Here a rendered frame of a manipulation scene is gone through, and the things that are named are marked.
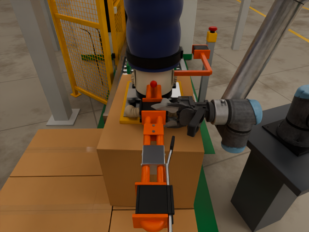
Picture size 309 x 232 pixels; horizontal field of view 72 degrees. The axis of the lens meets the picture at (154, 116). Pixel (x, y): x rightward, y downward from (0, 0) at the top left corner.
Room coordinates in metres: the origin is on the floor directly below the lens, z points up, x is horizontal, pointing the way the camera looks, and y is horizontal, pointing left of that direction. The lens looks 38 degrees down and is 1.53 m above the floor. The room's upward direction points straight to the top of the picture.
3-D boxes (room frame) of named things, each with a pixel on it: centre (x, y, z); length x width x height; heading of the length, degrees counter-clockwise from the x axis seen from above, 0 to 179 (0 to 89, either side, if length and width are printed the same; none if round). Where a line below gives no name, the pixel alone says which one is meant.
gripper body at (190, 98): (0.61, -0.14, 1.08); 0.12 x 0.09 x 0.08; 91
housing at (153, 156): (0.39, 0.00, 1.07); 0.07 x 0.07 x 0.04; 0
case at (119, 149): (0.84, 0.00, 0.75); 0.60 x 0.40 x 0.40; 178
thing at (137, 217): (0.26, 0.01, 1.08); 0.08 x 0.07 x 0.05; 0
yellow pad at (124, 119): (0.86, 0.10, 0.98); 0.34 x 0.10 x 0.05; 0
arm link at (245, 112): (0.61, -0.31, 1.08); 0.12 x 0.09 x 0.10; 91
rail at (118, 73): (2.38, 0.36, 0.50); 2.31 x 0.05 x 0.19; 1
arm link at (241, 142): (0.61, -0.31, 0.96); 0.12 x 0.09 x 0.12; 7
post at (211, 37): (1.79, -0.47, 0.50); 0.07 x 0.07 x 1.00; 1
